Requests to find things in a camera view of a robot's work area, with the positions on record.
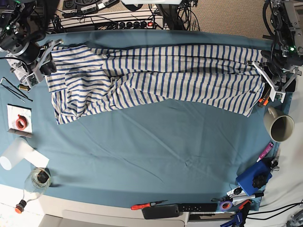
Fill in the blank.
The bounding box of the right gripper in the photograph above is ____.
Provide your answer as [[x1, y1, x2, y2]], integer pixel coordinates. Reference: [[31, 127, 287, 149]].
[[14, 41, 57, 76]]

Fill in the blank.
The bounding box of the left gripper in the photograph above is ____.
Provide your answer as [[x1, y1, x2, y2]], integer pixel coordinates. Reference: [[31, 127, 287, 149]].
[[262, 58, 296, 84]]

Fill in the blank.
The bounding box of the blue white striped T-shirt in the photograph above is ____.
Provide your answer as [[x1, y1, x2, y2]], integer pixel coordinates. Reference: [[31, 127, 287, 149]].
[[45, 45, 264, 124]]

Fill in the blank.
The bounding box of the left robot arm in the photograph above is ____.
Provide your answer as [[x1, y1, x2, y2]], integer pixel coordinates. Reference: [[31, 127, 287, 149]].
[[261, 0, 303, 86]]

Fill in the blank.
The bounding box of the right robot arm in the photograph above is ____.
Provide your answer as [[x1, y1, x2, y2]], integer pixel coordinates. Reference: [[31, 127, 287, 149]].
[[0, 0, 59, 73]]

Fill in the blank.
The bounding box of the orange black utility knife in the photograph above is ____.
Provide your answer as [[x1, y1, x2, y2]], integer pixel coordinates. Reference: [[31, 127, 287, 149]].
[[257, 84, 271, 108]]

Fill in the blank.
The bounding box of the black square block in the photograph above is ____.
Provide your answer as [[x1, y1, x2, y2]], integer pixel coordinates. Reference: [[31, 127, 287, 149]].
[[285, 79, 296, 92]]

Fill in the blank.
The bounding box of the gold green battery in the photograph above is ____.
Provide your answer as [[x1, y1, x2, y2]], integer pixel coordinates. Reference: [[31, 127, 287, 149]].
[[18, 84, 30, 92]]

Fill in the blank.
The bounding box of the metal hex key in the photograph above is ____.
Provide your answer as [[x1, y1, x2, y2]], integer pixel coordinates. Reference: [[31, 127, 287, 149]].
[[0, 77, 32, 103]]

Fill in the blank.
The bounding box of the grey ceramic mug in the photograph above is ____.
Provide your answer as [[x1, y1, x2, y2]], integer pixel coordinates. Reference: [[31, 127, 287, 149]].
[[263, 106, 294, 142]]

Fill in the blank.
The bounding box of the red tape roll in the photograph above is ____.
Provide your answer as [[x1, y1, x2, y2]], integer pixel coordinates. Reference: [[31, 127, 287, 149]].
[[16, 115, 28, 131]]

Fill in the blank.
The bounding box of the pink white pen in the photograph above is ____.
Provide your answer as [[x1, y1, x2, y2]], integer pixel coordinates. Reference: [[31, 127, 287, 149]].
[[257, 142, 274, 162]]

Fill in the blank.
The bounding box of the black power strip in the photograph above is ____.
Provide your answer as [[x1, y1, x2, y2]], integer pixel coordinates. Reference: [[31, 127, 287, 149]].
[[107, 21, 156, 30]]

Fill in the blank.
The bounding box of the clear glass bottle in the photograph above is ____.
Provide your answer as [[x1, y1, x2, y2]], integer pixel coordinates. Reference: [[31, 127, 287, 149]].
[[15, 167, 52, 214]]

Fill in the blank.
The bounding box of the blue plastic box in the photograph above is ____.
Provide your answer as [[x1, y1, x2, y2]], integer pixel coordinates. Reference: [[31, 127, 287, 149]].
[[236, 161, 272, 196]]

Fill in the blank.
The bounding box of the black marker pen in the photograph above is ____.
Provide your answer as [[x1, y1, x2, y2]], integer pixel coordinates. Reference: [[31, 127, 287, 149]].
[[232, 192, 264, 205]]

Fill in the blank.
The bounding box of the teal table cloth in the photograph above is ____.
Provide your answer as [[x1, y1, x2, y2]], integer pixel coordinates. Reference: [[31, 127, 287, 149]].
[[0, 29, 300, 211]]

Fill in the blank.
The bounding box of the purple tape roll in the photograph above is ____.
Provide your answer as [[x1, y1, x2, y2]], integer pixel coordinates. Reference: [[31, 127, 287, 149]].
[[220, 200, 233, 212]]

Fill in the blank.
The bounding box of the blue black bar clamp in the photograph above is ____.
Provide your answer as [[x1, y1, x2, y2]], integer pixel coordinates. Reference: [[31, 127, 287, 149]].
[[220, 200, 252, 227]]

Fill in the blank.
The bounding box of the black remote control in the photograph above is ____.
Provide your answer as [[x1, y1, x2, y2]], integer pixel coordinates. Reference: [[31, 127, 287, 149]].
[[178, 203, 218, 212]]

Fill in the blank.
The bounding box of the black smartphone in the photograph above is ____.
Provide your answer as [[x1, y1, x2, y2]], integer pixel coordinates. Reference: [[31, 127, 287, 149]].
[[142, 204, 180, 219]]

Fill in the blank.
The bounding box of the red handled screwdriver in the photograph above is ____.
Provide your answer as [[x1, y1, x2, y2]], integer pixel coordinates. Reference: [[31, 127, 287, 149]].
[[131, 200, 166, 210]]

